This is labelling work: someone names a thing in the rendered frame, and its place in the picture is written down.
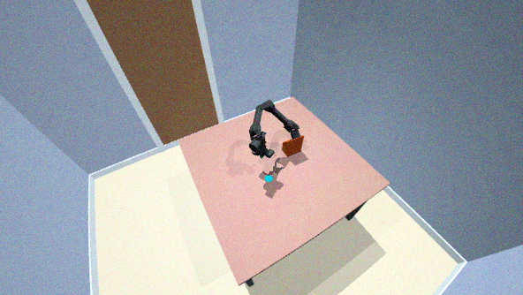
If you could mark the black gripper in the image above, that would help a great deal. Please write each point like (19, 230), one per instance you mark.
(265, 151)

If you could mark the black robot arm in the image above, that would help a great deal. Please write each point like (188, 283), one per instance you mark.
(255, 128)

